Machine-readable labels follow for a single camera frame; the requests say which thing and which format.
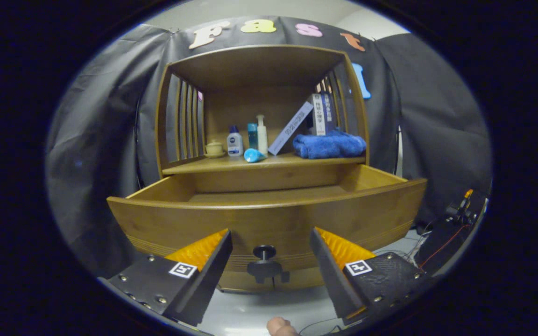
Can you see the wooden drawer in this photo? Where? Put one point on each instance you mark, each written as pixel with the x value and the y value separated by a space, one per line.
pixel 180 224

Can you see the clear blue bottle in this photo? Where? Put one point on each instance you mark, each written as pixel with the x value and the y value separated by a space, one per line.
pixel 252 135

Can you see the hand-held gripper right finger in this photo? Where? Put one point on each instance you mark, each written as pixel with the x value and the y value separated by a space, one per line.
pixel 332 277

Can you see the lavender book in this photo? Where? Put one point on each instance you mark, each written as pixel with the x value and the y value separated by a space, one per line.
pixel 291 127

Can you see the white book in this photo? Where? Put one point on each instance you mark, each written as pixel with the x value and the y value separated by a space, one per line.
pixel 318 116

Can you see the beige lidded teacup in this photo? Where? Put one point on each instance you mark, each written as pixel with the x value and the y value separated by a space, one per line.
pixel 214 148

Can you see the blue and white tube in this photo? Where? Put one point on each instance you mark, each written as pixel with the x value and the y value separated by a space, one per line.
pixel 253 155

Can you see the blue towel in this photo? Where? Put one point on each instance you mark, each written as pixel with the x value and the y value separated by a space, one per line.
pixel 327 145

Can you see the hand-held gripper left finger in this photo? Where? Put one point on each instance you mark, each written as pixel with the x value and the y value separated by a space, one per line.
pixel 206 282

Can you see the white bottle with blue cap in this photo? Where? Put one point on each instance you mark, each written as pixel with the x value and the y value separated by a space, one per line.
pixel 235 142

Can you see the orange and black device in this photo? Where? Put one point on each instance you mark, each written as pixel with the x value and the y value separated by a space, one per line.
pixel 463 205

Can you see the wooden cabinet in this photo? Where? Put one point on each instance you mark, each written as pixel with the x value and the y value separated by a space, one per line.
pixel 250 100

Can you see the dark blue book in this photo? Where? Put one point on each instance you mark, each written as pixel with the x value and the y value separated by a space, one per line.
pixel 329 114

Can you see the white pump bottle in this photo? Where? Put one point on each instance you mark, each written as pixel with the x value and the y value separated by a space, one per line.
pixel 262 137

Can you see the wooden countertop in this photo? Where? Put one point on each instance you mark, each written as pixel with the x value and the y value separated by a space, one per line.
pixel 287 162

